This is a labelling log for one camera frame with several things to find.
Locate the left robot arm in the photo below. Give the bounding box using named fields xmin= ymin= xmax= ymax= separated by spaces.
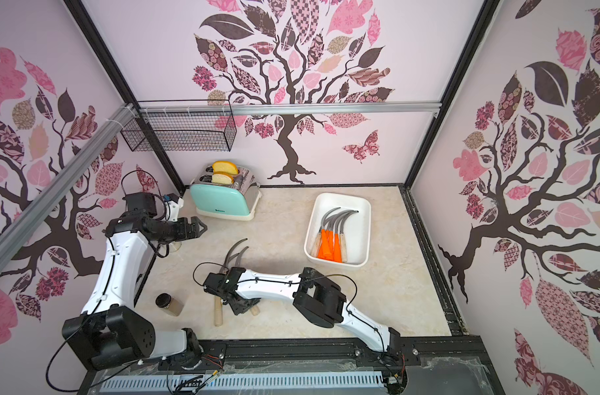
xmin=62 ymin=192 xmax=207 ymax=372

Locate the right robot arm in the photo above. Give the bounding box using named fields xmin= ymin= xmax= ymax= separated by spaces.
xmin=200 ymin=268 xmax=403 ymax=364

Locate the white storage box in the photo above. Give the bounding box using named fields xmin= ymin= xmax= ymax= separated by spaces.
xmin=303 ymin=193 xmax=372 ymax=269

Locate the small jar with black lid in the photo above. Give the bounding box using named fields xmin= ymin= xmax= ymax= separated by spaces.
xmin=155 ymin=293 xmax=184 ymax=317

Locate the mint green toaster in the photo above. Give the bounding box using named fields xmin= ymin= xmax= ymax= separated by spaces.
xmin=189 ymin=163 xmax=262 ymax=222

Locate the pale bread slice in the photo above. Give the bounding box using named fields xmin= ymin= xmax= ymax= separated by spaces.
xmin=211 ymin=172 xmax=235 ymax=185

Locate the yellow bread slice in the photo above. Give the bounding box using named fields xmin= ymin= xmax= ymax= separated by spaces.
xmin=212 ymin=161 xmax=239 ymax=176

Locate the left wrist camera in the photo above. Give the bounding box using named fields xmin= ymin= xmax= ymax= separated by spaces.
xmin=163 ymin=194 xmax=184 ymax=222

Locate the white cable duct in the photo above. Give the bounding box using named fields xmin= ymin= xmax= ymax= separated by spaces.
xmin=97 ymin=371 xmax=384 ymax=394

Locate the black wire basket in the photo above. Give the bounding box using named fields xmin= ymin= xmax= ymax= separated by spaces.
xmin=121 ymin=99 xmax=238 ymax=152

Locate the aluminium rail left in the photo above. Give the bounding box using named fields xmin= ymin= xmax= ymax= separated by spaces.
xmin=0 ymin=104 xmax=139 ymax=273

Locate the aluminium rail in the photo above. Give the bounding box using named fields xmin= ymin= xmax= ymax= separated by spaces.
xmin=0 ymin=104 xmax=139 ymax=273
xmin=139 ymin=100 xmax=442 ymax=115

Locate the aluminium rail back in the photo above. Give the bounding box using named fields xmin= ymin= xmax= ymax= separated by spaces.
xmin=139 ymin=100 xmax=442 ymax=115

